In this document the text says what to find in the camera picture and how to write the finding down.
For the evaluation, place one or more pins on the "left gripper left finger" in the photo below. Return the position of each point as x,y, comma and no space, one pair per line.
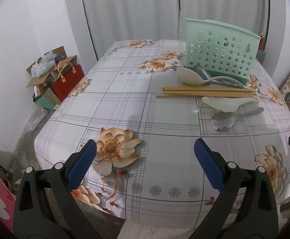
33,217

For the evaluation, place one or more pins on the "steel spoon front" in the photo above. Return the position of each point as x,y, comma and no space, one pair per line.
223,121

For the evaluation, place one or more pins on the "cream plastic rice paddle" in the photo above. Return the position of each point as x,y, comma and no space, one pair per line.
191,78

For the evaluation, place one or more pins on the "bamboo chopstick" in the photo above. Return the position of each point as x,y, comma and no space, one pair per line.
205,88
221,93
200,96

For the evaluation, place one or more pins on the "white curtain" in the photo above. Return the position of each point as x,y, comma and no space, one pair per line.
104,22

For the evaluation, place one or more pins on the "red thermos bottle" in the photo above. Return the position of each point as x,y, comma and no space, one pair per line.
261,43

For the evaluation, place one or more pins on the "steel spoon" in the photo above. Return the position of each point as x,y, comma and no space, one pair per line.
204,73
223,121

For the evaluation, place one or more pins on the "mint green utensil holder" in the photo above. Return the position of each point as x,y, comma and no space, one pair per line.
221,49

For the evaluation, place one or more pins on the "grey side cabinet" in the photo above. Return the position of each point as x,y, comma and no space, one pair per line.
260,56

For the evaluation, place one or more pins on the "open cardboard box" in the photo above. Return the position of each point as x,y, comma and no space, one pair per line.
52,66

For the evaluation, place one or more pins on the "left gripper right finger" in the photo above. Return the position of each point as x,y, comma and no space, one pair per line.
257,216

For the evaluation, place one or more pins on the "teal gift bag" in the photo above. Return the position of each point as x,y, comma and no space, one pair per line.
48,100

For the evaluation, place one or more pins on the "red paper gift bag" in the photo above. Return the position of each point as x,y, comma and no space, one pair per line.
65,83

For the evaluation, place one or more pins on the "floral plaid tablecloth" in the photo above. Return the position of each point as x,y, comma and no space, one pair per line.
166,185

